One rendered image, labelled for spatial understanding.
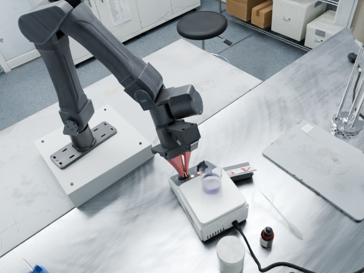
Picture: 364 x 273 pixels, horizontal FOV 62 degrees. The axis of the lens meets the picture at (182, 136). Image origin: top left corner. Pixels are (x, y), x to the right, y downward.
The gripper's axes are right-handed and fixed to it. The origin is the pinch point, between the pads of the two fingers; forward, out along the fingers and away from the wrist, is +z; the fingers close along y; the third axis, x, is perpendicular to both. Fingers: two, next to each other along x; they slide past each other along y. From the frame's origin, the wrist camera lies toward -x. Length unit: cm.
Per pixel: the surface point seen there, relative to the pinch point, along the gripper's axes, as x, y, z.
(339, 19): -31.6, 25.5, -26.5
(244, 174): -6.7, 13.7, 6.4
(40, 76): 265, 15, -37
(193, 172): -0.1, 2.8, 1.4
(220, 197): -12.7, 0.8, 4.0
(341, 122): -25.2, 30.8, -2.9
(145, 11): 232, 131, -63
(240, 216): -14.7, 3.2, 10.0
